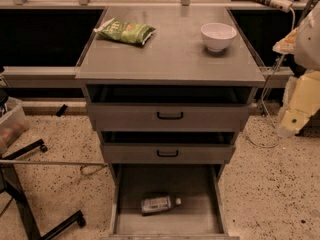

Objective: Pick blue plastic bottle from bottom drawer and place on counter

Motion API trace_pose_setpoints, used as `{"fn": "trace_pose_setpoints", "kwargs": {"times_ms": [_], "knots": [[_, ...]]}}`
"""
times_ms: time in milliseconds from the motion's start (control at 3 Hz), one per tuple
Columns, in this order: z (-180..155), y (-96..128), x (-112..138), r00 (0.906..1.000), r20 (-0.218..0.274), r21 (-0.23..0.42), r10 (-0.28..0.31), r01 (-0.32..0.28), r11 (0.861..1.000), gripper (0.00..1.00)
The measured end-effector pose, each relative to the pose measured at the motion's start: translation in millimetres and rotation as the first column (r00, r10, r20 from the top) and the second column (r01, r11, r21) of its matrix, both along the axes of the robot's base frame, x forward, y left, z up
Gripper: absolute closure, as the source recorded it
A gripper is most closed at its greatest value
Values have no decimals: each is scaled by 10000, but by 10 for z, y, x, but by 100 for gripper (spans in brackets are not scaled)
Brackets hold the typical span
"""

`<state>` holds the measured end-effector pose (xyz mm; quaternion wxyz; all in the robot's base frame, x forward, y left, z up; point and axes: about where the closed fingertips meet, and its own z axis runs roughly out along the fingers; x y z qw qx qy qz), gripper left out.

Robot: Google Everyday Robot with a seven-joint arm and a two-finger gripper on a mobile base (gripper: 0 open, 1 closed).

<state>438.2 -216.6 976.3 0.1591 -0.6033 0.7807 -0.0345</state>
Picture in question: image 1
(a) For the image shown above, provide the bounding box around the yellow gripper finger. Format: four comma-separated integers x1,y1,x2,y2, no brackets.
276,71,320,137

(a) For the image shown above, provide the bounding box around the clear plastic water bottle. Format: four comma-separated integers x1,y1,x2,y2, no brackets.
141,195,182,215

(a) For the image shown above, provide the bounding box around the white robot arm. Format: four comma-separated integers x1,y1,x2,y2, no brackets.
273,3,320,137

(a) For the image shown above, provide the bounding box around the grey drawer cabinet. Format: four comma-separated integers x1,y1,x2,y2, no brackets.
75,4,266,240

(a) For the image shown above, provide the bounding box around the grey bottom drawer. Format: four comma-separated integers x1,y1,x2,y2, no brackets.
109,164,240,240

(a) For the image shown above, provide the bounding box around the grey drawer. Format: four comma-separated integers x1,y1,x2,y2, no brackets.
101,132,235,164
86,84,251,132
109,164,240,240

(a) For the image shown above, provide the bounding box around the grey middle drawer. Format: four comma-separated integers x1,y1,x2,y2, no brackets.
101,132,235,164

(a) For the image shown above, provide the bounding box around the grey top drawer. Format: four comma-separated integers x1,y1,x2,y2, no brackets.
86,84,251,132

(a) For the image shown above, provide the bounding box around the white ceramic bowl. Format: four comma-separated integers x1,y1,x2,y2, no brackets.
201,23,237,52

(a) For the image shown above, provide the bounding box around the green chip bag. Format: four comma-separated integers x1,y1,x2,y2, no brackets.
94,18,156,46

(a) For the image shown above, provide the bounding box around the clear plastic storage bin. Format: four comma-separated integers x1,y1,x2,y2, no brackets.
0,97,30,154

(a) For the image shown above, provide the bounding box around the black rolling stand base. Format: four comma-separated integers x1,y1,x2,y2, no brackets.
0,139,86,240

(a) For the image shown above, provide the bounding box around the metal horizontal rod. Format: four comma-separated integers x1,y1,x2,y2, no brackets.
0,160,107,166

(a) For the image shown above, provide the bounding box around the white power cable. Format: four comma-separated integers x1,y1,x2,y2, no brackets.
244,7,297,149

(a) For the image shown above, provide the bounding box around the black middle drawer handle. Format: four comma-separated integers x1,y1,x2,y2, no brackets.
156,150,179,158

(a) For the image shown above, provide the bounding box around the black drawer handle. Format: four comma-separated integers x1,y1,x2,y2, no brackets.
156,150,179,158
156,112,184,120

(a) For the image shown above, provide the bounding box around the black top drawer handle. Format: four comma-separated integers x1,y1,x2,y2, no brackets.
156,112,184,120

